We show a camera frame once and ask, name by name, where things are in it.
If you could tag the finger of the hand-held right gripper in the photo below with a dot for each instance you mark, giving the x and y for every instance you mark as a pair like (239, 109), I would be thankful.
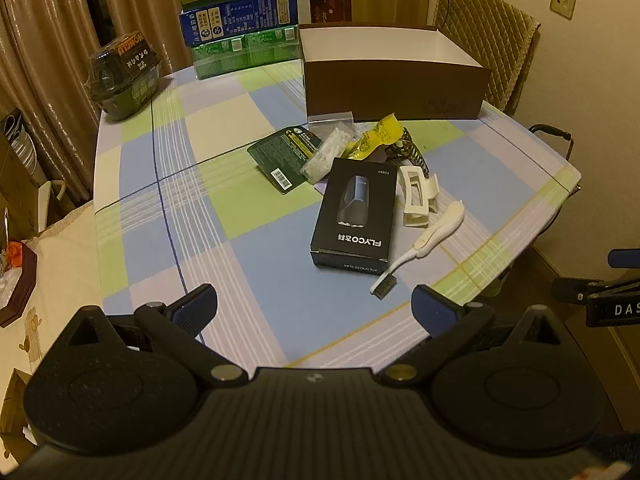
(570, 291)
(624, 257)

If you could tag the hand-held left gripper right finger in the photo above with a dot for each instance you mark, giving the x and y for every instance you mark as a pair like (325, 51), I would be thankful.
(434, 310)

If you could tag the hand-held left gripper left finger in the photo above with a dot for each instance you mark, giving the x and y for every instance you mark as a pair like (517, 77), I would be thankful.
(196, 307)

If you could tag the white hair claw clip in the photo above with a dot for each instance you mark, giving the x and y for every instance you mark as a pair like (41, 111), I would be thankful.
(425, 195)

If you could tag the black shaver box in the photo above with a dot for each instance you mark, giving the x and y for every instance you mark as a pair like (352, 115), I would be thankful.
(350, 230)

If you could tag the leopard print hair clip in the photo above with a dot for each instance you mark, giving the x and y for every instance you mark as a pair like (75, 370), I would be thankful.
(407, 152)

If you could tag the green card blister pack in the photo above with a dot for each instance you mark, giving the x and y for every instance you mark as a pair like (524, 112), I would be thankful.
(280, 152)

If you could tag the yellow snack packet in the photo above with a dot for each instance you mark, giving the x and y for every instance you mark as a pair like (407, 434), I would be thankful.
(372, 135)

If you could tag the clear box of floss picks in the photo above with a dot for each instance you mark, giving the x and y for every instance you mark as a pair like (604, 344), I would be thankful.
(322, 157)

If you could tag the clear plastic lid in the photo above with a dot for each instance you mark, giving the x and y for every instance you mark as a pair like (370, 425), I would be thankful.
(330, 121)

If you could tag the brown cardboard storage box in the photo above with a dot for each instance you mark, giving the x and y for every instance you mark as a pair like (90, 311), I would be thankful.
(390, 90)

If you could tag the plaid cloth covered desktop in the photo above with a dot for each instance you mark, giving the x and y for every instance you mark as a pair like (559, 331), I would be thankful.
(225, 260)

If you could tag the cream printed cloth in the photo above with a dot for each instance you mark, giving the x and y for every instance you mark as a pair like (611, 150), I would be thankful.
(60, 270)

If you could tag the dark brown hexagonal box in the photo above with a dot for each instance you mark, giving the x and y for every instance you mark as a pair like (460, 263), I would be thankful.
(20, 290)

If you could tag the orange plastic object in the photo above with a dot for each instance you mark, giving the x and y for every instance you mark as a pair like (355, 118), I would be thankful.
(15, 254)

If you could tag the dark green noodle bowl pack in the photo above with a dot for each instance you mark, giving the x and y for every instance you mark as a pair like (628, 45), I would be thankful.
(122, 77)

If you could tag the quilted chair back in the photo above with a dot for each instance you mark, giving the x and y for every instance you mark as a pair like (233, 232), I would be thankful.
(485, 35)

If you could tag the blue carton case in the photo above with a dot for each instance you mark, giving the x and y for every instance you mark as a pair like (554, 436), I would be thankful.
(235, 20)

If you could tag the beige curtain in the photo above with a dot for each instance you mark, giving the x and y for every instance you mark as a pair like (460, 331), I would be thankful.
(50, 35)

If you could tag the black metal frame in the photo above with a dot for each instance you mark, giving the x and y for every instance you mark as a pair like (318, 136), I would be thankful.
(550, 131)

